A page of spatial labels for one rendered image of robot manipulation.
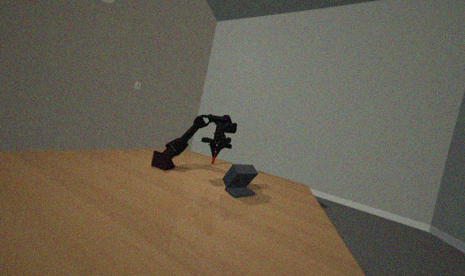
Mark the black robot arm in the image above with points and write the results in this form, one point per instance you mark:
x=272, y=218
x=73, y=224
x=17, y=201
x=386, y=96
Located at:
x=224, y=124

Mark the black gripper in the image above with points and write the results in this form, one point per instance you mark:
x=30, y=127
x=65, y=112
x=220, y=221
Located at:
x=213, y=143

